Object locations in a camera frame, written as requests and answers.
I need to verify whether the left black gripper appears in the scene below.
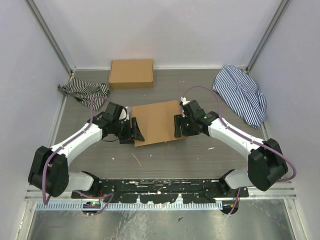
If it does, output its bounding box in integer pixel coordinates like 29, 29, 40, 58
113, 117, 145, 145

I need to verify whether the cardboard box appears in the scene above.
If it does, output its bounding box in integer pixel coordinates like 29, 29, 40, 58
108, 59, 154, 89
131, 100, 184, 147

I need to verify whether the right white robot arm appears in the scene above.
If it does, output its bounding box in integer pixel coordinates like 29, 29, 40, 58
174, 97, 288, 198

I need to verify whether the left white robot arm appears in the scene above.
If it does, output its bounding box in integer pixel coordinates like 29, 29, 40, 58
28, 102, 145, 199

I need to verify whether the folded closed cardboard box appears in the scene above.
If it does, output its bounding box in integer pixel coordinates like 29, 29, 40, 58
108, 59, 154, 89

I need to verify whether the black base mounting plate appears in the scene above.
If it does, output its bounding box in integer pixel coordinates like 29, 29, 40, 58
71, 178, 249, 204

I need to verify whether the blue white striped cloth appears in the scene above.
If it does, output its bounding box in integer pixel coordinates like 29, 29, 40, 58
212, 65, 267, 129

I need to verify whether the black white striped cloth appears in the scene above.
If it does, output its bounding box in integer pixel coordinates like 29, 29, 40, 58
57, 76, 110, 111

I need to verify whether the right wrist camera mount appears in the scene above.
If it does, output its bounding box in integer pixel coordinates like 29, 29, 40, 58
179, 96, 190, 107

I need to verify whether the slotted grey cable duct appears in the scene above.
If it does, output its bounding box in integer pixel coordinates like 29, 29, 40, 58
35, 200, 223, 212

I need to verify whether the aluminium front rail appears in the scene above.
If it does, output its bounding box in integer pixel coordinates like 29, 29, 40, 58
24, 181, 297, 201

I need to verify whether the right aluminium frame post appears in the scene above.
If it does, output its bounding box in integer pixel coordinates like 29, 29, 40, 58
245, 0, 292, 74

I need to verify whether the aluminium frame post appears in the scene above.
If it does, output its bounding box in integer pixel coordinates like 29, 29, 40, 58
25, 0, 74, 75
245, 0, 292, 74

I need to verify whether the left aluminium frame post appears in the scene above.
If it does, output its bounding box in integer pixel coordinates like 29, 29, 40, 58
25, 0, 74, 75

